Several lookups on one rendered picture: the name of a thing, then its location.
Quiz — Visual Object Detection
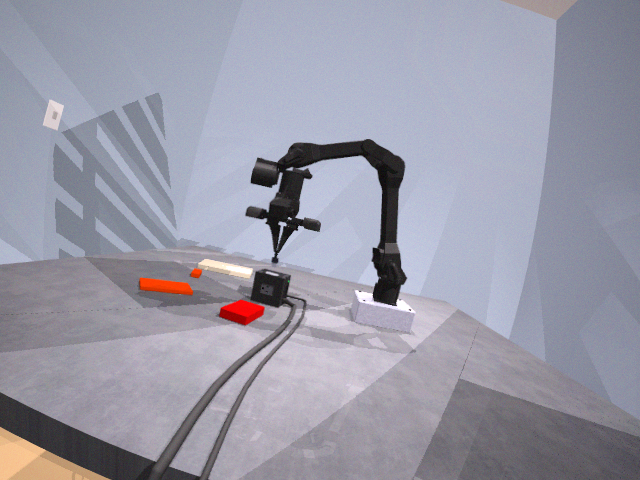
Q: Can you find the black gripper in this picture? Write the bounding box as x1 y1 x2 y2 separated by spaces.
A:
245 190 321 253

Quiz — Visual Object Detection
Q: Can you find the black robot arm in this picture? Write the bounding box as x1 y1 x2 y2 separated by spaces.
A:
251 139 407 307

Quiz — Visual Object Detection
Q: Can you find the cream flat rectangular slab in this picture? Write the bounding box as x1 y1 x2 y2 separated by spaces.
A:
197 259 252 279

